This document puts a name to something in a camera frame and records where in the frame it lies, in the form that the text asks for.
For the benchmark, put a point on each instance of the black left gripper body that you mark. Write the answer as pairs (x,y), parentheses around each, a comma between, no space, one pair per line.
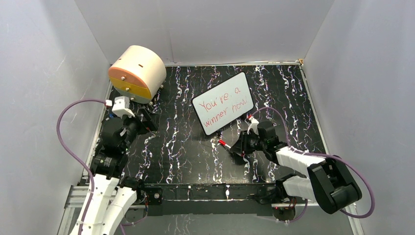
(133,127)

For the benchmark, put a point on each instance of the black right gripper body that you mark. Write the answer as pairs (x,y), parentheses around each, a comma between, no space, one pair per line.
(251,143)

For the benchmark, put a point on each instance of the white marker red cap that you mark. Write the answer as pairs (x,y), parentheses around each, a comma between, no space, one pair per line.
(222,143)

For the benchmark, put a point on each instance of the white board black frame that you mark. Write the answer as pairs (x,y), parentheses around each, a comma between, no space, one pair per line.
(222,104)

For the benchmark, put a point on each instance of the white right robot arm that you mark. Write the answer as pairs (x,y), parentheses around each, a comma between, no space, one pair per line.
(324,180)

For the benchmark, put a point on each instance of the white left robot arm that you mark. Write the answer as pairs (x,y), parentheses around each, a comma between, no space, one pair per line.
(110,196)

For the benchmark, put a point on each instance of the cream cylindrical drawer box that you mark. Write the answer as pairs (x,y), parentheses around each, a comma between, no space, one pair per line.
(138,74)

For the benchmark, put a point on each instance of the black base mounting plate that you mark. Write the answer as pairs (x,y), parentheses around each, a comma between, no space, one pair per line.
(173,199)

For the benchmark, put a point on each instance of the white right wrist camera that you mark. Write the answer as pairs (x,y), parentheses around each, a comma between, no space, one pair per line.
(252,128)

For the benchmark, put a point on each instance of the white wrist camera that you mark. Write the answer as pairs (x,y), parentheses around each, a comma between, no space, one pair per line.
(120,106)
(252,128)

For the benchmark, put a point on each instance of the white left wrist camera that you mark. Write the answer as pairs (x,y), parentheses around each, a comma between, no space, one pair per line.
(120,106)

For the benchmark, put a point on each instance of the aluminium frame rail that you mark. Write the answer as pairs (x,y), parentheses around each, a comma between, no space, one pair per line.
(76,196)

